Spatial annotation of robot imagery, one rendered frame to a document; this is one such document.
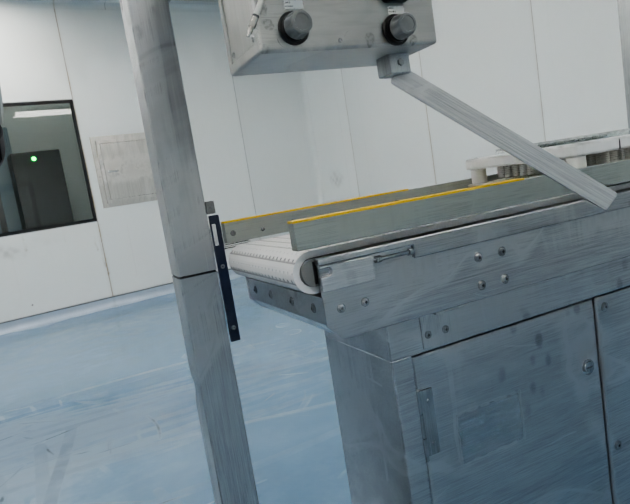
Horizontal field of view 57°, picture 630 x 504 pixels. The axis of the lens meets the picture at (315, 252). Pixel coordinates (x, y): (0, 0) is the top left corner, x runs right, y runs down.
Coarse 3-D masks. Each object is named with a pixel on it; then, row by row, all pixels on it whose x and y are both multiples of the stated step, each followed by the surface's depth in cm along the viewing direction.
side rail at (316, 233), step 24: (600, 168) 83; (624, 168) 85; (480, 192) 74; (504, 192) 75; (528, 192) 77; (552, 192) 79; (336, 216) 65; (360, 216) 67; (384, 216) 68; (408, 216) 69; (432, 216) 71; (456, 216) 72; (312, 240) 64; (336, 240) 65
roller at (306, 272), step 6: (312, 258) 66; (306, 264) 65; (312, 264) 65; (300, 270) 65; (306, 270) 65; (312, 270) 65; (300, 276) 66; (306, 276) 65; (312, 276) 66; (306, 282) 65; (312, 282) 66; (318, 282) 66
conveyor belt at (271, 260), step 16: (512, 208) 78; (528, 208) 80; (432, 224) 73; (448, 224) 74; (272, 240) 86; (288, 240) 82; (352, 240) 69; (368, 240) 69; (384, 240) 70; (240, 256) 83; (256, 256) 77; (272, 256) 72; (288, 256) 68; (304, 256) 66; (240, 272) 85; (256, 272) 77; (272, 272) 71; (288, 272) 66; (304, 288) 66
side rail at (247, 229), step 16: (496, 176) 110; (400, 192) 101; (416, 192) 102; (432, 192) 104; (320, 208) 94; (336, 208) 96; (352, 208) 97; (224, 224) 88; (240, 224) 89; (256, 224) 90; (272, 224) 91; (224, 240) 89; (240, 240) 89
